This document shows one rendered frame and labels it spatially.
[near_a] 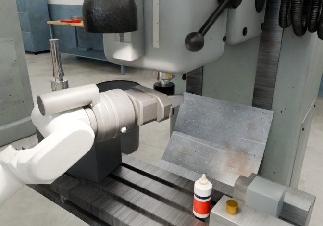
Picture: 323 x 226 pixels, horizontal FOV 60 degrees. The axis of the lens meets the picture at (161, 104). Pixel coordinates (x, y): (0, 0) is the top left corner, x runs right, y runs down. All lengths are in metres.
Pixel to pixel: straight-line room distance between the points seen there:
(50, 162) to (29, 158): 0.03
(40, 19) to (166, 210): 7.40
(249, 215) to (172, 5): 0.40
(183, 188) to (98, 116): 0.39
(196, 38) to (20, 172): 0.33
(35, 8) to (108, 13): 7.51
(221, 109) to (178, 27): 0.55
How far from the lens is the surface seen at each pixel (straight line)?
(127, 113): 0.52
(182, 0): 0.47
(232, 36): 0.63
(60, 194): 0.88
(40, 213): 2.30
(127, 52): 0.48
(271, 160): 1.01
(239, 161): 0.93
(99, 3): 0.37
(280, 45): 0.88
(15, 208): 2.41
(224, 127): 0.96
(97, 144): 0.78
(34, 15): 7.84
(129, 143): 2.72
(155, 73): 0.59
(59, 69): 0.84
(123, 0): 0.37
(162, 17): 0.48
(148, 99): 0.54
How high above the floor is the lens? 1.45
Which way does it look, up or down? 21 degrees down
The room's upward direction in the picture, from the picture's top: straight up
